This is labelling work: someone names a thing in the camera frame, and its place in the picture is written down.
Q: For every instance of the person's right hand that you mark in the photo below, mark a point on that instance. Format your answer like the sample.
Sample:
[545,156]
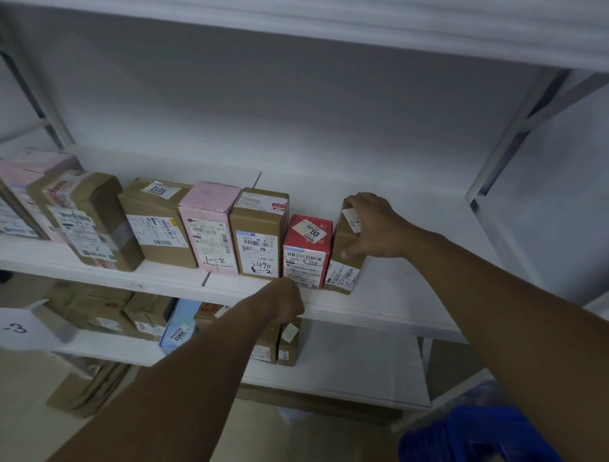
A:
[385,233]

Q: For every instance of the person's left hand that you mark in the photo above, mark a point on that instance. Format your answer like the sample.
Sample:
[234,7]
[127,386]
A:
[278,302]

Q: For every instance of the brown parcel marked 1-3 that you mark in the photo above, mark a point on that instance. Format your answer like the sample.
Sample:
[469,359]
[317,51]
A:
[266,345]

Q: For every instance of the narrow brown box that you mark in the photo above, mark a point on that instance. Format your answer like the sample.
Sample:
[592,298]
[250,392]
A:
[342,266]

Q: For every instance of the small red box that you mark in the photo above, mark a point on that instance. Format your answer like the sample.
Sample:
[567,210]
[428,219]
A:
[309,247]

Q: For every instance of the white metal shelf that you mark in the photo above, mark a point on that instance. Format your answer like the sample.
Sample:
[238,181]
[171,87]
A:
[404,295]

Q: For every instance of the brown box labelled 2490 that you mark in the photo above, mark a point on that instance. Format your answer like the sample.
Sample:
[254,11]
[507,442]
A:
[259,221]

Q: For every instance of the light blue box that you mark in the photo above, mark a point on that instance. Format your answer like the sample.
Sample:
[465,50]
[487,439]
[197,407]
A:
[178,328]

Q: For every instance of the pink box wrinkled label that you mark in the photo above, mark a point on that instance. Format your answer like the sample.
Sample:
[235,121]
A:
[209,200]

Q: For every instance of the brown parcel white label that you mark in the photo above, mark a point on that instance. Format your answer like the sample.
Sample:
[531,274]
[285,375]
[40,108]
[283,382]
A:
[147,309]

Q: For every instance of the brown parcel 1012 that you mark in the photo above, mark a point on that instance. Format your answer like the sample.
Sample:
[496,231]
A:
[142,204]

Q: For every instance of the green printed cardboard box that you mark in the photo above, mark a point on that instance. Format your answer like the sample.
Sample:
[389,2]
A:
[85,300]

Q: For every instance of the red-taped parcel marked 1-2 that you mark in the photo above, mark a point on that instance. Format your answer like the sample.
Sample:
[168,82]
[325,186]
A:
[102,204]

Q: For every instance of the blue plastic crate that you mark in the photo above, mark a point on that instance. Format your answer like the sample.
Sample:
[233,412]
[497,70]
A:
[476,435]

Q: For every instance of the person's right forearm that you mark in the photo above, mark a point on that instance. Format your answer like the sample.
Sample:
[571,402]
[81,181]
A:
[523,342]

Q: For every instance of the person's left forearm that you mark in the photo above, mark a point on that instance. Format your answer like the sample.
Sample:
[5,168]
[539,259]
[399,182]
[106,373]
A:
[181,400]

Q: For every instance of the folded cardboard pad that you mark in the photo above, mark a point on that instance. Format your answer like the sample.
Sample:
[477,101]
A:
[85,390]

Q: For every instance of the white paper shelf label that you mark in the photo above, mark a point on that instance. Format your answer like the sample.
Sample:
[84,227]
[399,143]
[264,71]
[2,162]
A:
[28,328]

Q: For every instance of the small white paper scrap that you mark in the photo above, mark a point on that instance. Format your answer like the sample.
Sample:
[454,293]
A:
[292,415]

